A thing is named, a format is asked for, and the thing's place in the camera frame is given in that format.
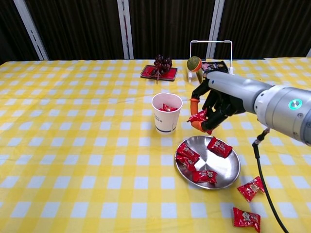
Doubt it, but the red candy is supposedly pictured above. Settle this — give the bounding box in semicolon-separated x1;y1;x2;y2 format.
192;169;218;185
160;103;179;113
232;206;261;233
175;155;198;172
237;176;266;203
206;136;233;159
176;142;201;163
188;108;208;124

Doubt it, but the red rectangular tray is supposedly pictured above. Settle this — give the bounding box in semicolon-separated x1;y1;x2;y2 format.
140;64;178;82

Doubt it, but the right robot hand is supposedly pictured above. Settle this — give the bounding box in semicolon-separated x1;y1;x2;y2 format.
189;71;272;135

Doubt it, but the black tin box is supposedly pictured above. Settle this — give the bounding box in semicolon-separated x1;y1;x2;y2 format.
197;61;230;84

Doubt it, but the round steel plate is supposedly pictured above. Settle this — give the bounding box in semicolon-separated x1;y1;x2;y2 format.
174;135;241;190

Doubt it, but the dark red grape bunch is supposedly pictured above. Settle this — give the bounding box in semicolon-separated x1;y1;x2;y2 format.
151;54;173;84

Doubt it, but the green orange ball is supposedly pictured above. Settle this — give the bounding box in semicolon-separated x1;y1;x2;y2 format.
186;56;203;72

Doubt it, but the white wire rack stand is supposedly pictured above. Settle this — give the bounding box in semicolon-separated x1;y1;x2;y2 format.
187;40;236;83

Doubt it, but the yellow white checkered tablecloth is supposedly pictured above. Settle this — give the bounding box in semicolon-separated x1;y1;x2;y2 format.
0;57;311;233

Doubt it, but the white paper cup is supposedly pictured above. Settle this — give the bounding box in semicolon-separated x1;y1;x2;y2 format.
151;92;183;135

